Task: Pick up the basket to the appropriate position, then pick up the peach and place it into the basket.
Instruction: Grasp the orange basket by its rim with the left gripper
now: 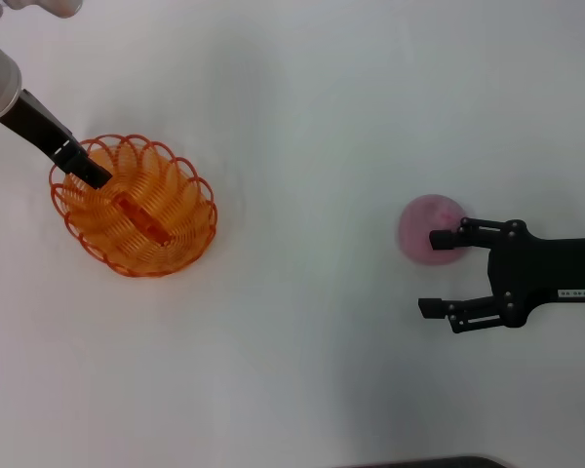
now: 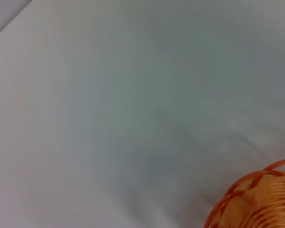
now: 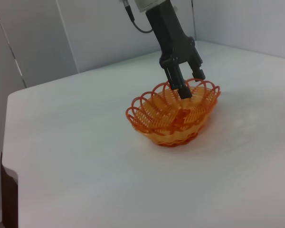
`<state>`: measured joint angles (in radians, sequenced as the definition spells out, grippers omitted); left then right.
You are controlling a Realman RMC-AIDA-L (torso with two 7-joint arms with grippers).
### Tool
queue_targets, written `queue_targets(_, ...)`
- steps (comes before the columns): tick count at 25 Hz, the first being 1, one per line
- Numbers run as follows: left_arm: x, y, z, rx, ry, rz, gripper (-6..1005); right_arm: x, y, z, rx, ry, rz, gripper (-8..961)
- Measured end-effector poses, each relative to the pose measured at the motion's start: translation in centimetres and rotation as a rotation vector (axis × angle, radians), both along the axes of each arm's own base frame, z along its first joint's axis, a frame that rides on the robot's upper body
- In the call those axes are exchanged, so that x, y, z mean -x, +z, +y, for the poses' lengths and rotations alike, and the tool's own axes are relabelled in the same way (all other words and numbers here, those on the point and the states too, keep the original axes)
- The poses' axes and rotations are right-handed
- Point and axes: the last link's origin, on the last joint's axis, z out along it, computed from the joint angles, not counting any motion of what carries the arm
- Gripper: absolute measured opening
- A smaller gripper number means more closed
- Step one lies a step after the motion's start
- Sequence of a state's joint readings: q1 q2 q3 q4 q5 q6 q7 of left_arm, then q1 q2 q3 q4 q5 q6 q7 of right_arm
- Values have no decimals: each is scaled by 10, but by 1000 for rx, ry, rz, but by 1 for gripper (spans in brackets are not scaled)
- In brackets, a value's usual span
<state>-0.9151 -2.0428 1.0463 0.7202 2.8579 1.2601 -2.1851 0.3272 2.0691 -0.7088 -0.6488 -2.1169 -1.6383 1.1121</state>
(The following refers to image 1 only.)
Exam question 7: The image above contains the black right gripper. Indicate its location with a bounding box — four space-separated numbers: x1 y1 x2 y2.
417 216 585 335

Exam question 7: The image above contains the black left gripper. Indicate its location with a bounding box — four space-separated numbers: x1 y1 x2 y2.
0 89 114 192

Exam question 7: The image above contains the pink peach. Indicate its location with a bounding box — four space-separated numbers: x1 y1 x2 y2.
397 194 469 267

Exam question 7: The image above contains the orange woven plastic basket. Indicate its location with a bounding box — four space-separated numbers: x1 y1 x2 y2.
48 132 219 279

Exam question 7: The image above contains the black rounded robot chest cover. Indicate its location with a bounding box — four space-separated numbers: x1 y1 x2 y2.
338 454 511 468

